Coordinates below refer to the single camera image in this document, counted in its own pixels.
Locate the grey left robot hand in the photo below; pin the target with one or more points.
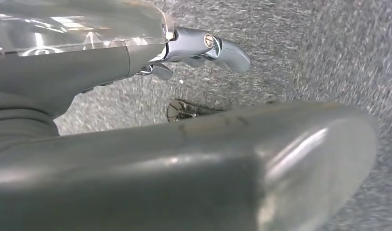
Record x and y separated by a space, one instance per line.
183 178

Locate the metal robot foot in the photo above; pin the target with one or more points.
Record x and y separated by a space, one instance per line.
180 111

